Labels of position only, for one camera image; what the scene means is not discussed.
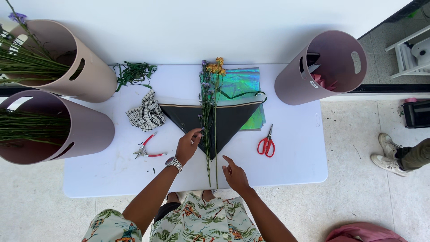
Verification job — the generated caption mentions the black box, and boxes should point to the black box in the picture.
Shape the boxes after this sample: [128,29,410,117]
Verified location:
[401,99,430,129]

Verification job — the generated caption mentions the palm print shirt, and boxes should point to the palm print shirt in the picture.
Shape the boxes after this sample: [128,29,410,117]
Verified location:
[81,192,266,242]

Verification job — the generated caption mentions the pink bag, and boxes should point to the pink bag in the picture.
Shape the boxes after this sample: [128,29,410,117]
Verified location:
[325,221,409,242]

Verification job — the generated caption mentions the pile of green ribbon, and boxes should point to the pile of green ribbon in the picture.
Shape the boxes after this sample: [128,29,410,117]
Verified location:
[113,61,158,92]

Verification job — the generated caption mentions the dark green ribbon strand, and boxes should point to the dark green ribbon strand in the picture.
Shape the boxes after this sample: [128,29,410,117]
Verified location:
[218,86,268,103]

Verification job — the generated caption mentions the yellow flower stem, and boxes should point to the yellow flower stem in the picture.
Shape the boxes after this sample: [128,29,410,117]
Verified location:
[206,57,226,189]

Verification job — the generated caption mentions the mauve flower bucket with stems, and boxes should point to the mauve flower bucket with stems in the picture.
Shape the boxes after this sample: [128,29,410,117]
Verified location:
[0,89,116,165]

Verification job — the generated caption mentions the bunch of green stems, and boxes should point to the bunch of green stems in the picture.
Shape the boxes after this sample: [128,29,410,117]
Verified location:
[0,108,72,147]

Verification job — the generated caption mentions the pink wrapping paper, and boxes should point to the pink wrapping paper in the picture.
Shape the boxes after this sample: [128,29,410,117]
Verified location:
[310,73,339,91]

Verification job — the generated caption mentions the mauve bucket with paper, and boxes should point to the mauve bucket with paper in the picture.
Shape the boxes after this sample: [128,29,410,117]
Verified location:
[274,30,368,106]

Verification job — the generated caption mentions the holographic wrapping paper sheets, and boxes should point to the holographic wrapping paper sheets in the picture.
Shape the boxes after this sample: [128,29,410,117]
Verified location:
[200,67,267,131]

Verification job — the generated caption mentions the silver wristwatch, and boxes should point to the silver wristwatch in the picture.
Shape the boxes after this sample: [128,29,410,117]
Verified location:
[165,156,183,174]

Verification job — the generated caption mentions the black and white checkered cloth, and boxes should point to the black and white checkered cloth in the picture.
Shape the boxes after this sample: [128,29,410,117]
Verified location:
[126,89,166,132]

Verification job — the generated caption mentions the black shorts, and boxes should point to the black shorts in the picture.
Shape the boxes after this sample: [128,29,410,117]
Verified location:
[153,201,182,224]

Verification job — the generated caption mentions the purple flower stem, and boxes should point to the purple flower stem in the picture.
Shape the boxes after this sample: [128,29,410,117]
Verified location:
[198,60,213,187]

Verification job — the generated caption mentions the red scissors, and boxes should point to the red scissors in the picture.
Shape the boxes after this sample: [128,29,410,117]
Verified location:
[257,124,275,158]

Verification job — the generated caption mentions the person's right hand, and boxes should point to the person's right hand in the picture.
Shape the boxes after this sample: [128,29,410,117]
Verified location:
[222,155,251,195]

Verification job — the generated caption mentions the bunch of purple flower stems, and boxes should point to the bunch of purple flower stems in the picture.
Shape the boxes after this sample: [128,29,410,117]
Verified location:
[0,0,82,85]

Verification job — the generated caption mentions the white rack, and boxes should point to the white rack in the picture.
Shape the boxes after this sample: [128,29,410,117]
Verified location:
[385,24,430,80]

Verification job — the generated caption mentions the black and white paper rolls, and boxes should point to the black and white paper rolls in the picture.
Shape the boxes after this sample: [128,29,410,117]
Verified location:
[305,52,322,80]

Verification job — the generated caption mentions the person's left hand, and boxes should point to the person's left hand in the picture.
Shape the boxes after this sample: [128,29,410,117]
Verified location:
[175,128,204,166]

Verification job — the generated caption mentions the beige flower bucket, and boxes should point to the beige flower bucket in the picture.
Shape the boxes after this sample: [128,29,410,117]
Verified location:
[0,19,118,103]

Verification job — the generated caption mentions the red-handled pruning shears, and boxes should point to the red-handled pruning shears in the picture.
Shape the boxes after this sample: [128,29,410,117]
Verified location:
[133,131,167,159]

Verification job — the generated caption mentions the black wrapping paper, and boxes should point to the black wrapping paper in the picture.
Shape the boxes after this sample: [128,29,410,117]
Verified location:
[159,100,264,160]

